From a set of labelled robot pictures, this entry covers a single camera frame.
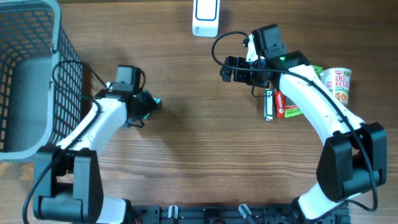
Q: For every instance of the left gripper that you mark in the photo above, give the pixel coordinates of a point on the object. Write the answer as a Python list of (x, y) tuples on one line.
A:
[(148, 102)]

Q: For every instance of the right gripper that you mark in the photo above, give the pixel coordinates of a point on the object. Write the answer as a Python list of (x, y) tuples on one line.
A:
[(240, 76)]

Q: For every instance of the teal snack packet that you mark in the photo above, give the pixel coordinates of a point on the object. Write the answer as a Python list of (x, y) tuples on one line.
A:
[(155, 104)]

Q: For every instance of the red snack bar wrapper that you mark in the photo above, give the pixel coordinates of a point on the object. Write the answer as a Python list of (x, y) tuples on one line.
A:
[(279, 104)]

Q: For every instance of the green haribo candy bag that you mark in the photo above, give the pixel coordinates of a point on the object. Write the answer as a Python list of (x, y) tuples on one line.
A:
[(291, 109)]

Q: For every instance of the cup noodles container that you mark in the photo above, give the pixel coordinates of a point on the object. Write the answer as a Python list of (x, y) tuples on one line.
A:
[(337, 81)]

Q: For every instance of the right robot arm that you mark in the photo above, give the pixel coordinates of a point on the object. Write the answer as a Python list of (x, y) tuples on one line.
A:
[(354, 155)]

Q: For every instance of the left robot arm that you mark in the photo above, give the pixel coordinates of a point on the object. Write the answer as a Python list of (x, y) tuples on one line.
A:
[(67, 182)]

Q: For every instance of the white barcode scanner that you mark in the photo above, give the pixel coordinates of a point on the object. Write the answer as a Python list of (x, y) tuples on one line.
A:
[(205, 18)]

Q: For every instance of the grey plastic shopping basket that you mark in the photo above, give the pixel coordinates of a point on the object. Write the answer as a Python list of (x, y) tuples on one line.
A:
[(41, 80)]

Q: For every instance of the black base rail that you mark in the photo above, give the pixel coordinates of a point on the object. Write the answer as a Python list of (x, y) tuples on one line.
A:
[(266, 214)]

